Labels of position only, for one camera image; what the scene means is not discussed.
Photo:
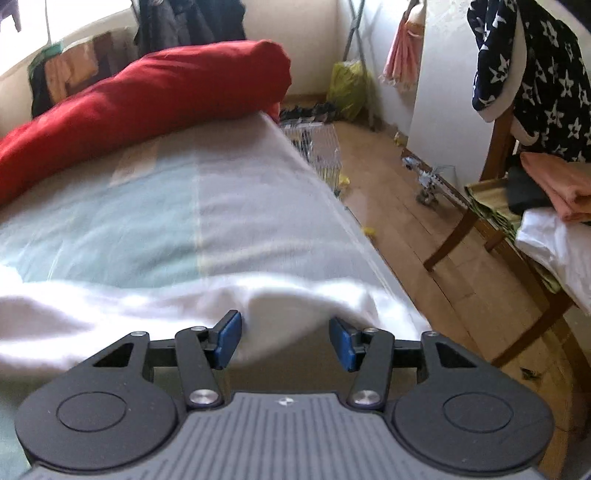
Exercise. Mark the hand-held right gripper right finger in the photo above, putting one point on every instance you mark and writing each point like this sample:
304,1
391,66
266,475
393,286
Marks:
339,341

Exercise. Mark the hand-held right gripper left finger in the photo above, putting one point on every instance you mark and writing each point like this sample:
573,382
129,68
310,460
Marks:
231,337

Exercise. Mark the white printed t-shirt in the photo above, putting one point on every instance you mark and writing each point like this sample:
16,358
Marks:
138,314

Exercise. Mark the pale green bed sheet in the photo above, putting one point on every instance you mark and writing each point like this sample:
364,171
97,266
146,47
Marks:
207,207

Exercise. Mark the grey toy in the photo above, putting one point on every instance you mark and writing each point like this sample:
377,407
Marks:
427,182

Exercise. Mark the green patterned seat cushion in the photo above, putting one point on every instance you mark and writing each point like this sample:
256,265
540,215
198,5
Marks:
489,203

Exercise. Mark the pile of shoes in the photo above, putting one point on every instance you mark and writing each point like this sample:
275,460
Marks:
307,114

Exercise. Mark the white plastic bag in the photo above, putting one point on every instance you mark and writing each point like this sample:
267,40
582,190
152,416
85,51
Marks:
554,249

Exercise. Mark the black folded cloth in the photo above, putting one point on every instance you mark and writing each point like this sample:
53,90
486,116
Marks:
526,191

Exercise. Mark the red duvet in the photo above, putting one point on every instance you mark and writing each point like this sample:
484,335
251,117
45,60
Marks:
138,101

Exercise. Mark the yellow-green plastic bag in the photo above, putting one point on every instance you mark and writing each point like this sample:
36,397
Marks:
348,87

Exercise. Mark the wooden chair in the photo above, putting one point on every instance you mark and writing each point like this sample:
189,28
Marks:
501,138

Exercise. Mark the pink folded cloth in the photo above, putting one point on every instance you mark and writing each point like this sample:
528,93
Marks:
561,184

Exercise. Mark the metal drying rack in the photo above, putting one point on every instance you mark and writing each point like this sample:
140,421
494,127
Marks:
362,55

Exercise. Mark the orange hanging cloth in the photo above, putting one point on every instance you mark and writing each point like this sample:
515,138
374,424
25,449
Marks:
74,71

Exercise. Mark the dark hanging jackets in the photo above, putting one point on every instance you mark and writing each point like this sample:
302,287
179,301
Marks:
184,21

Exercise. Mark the dark star-print robe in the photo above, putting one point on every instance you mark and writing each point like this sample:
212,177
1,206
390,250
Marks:
549,69

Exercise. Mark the purple hanging garment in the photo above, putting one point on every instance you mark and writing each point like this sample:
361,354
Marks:
11,11

